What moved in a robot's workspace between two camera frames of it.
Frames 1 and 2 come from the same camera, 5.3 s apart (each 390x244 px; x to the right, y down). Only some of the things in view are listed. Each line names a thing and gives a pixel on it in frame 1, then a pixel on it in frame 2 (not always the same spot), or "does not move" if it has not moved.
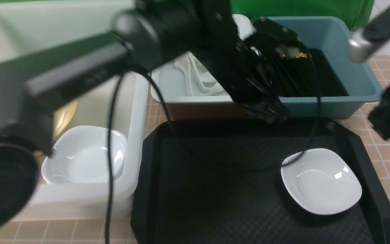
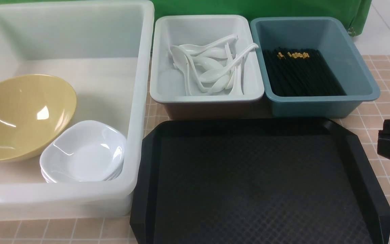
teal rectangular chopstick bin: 328,33 does not move
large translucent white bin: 8,32 does not move
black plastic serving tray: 220,181 does not move
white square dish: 321,181 to 84,151
